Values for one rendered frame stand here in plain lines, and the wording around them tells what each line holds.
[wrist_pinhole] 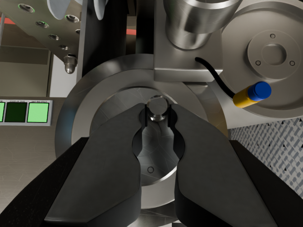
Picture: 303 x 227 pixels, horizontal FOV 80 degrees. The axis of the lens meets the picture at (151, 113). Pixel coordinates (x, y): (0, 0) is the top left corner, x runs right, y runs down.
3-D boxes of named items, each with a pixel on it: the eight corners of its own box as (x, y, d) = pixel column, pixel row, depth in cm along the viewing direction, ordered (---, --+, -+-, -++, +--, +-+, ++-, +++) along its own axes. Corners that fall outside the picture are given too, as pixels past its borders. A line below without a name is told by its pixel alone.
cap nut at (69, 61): (74, 55, 49) (73, 71, 49) (80, 61, 53) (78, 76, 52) (61, 55, 49) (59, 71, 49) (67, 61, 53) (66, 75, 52)
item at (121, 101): (67, 138, 13) (135, 65, 14) (78, 139, 15) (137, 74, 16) (143, 210, 13) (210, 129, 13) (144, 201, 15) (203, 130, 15)
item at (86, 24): (93, -76, 20) (80, 88, 17) (126, 41, 43) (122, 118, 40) (88, -76, 20) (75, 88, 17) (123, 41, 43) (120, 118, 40)
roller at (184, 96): (205, 65, 16) (216, 207, 14) (173, 111, 41) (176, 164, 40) (72, 70, 16) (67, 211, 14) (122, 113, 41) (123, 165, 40)
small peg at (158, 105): (172, 97, 11) (167, 120, 11) (168, 106, 14) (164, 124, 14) (149, 92, 11) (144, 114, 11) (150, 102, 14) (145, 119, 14)
